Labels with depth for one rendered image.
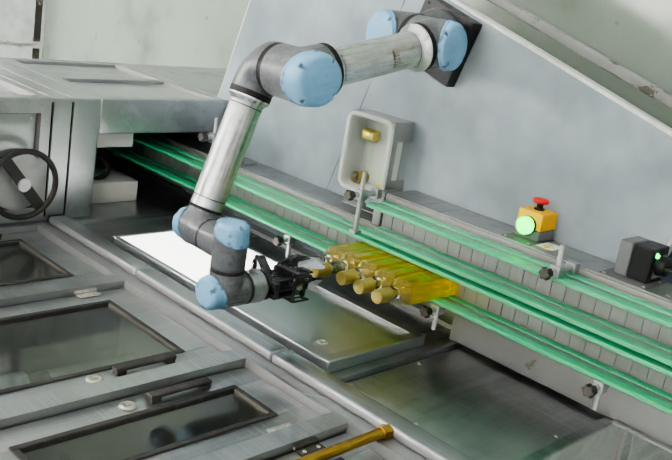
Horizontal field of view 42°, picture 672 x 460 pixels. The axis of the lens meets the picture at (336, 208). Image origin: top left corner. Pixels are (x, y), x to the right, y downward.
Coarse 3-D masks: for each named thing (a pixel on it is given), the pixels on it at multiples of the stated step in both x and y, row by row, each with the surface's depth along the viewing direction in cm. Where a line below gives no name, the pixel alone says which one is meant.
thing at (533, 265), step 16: (384, 208) 227; (400, 208) 230; (416, 224) 219; (432, 224) 220; (464, 240) 210; (480, 240) 212; (496, 256) 203; (512, 256) 203; (528, 256) 205; (576, 288) 189; (592, 288) 189; (608, 288) 191; (624, 304) 182; (640, 304) 184; (656, 320) 177
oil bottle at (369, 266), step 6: (372, 258) 220; (378, 258) 221; (384, 258) 222; (390, 258) 223; (396, 258) 223; (360, 264) 216; (366, 264) 216; (372, 264) 216; (378, 264) 216; (384, 264) 217; (390, 264) 219; (396, 264) 220; (366, 270) 215; (372, 270) 214; (366, 276) 215; (372, 276) 215
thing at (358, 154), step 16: (352, 112) 248; (352, 128) 251; (384, 128) 249; (352, 144) 252; (368, 144) 254; (384, 144) 250; (352, 160) 254; (368, 160) 255; (384, 160) 241; (384, 176) 242
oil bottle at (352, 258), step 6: (348, 252) 222; (354, 252) 222; (360, 252) 223; (366, 252) 224; (372, 252) 225; (378, 252) 225; (384, 252) 226; (342, 258) 220; (348, 258) 219; (354, 258) 219; (360, 258) 219; (366, 258) 220; (348, 264) 218; (354, 264) 218
